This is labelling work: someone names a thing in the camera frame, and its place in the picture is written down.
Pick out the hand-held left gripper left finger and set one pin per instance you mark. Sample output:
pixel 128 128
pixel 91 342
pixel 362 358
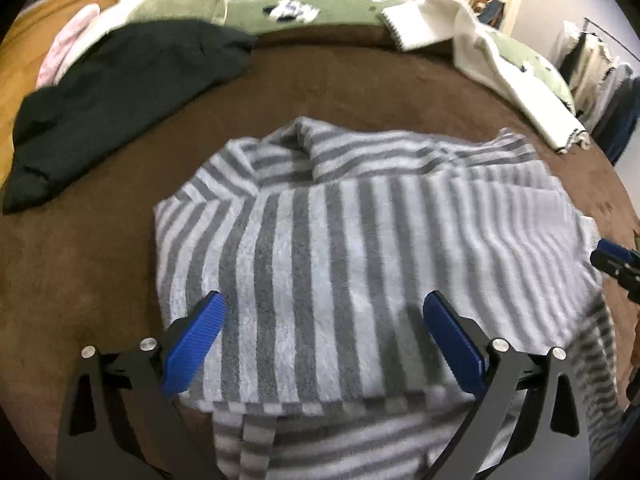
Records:
pixel 192 345

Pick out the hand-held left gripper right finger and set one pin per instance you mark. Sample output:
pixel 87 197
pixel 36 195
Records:
pixel 452 345

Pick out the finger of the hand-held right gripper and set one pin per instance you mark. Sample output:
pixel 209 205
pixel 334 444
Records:
pixel 620 251
pixel 625 277

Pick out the grey striped hoodie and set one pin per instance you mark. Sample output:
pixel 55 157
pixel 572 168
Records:
pixel 350 260

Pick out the metal clothes rack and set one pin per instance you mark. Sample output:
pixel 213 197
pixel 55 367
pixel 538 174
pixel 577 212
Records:
pixel 607 30

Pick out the navy hanging coat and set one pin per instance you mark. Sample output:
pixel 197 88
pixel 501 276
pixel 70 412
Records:
pixel 627 125

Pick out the grey hanging garment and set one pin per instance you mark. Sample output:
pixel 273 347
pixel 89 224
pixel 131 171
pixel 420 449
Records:
pixel 615 95

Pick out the beige hanging coat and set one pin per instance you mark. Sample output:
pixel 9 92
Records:
pixel 595 70

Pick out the black hanging jacket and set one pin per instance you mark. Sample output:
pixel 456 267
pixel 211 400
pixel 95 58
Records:
pixel 571 60

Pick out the white fleece garment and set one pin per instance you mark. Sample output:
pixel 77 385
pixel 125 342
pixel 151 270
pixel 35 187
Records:
pixel 500 60

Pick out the white hanging garment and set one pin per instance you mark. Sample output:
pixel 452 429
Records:
pixel 572 30

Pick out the black garment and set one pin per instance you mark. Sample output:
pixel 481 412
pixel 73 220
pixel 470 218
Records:
pixel 125 95

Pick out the pink plush cloth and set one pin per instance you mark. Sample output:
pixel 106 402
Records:
pixel 65 45

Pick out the green fleece pillow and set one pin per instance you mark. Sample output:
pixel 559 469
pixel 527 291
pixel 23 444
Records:
pixel 175 2

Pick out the wooden headboard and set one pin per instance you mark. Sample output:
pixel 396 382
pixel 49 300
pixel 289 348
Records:
pixel 25 45

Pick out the green panda print blanket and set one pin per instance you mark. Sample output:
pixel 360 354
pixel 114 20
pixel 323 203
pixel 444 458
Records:
pixel 340 10

